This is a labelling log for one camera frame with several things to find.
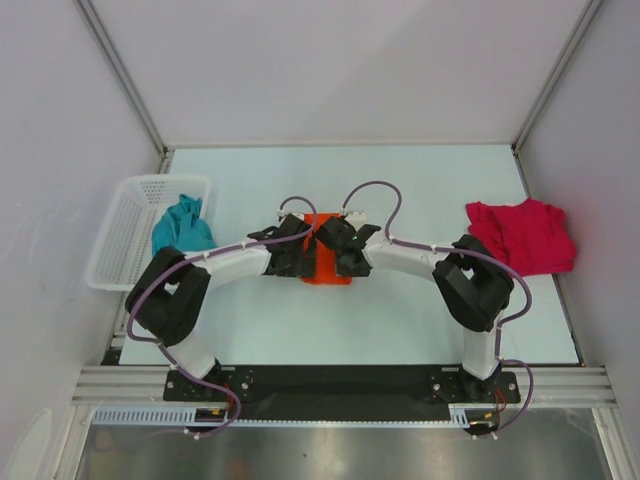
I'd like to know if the orange t-shirt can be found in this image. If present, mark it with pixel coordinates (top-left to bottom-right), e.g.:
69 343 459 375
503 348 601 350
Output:
301 237 352 286

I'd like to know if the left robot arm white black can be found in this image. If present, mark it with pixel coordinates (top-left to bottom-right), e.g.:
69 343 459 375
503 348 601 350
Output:
125 214 318 400

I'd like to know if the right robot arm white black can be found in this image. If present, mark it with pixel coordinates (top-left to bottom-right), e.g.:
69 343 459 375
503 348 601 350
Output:
313 216 514 401

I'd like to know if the teal t-shirt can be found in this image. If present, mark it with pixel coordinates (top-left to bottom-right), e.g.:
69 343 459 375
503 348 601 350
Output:
151 194 217 255

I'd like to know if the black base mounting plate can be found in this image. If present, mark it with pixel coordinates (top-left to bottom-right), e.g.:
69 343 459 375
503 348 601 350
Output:
164 364 521 422

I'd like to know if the white plastic basket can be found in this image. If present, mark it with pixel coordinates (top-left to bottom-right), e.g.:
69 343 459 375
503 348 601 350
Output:
85 174 211 292

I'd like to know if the magenta folded t-shirt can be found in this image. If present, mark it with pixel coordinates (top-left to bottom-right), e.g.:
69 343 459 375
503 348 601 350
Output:
466 198 577 276

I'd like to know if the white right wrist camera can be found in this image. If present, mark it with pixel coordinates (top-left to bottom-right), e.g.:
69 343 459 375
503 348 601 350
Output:
342 211 367 226

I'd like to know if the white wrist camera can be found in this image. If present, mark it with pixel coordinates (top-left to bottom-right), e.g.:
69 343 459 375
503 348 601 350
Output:
342 211 367 226
277 210 305 222

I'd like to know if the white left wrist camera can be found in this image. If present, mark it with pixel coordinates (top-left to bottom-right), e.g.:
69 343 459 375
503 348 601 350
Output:
277 210 305 222

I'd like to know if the white slotted cable duct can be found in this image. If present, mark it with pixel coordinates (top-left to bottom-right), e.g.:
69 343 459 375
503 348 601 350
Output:
92 406 470 429

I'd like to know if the aluminium frame rail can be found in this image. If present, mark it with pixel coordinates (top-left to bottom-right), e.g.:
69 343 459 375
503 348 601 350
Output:
71 366 617 408

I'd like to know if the left corner frame post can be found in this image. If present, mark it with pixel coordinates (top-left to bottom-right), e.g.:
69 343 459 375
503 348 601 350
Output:
73 0 168 158

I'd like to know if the corner frame post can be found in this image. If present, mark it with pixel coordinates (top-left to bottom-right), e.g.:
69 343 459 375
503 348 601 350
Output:
73 0 168 158
512 0 606 151

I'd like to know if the right corner frame post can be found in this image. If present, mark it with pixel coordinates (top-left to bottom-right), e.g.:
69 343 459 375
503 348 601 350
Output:
512 0 606 151

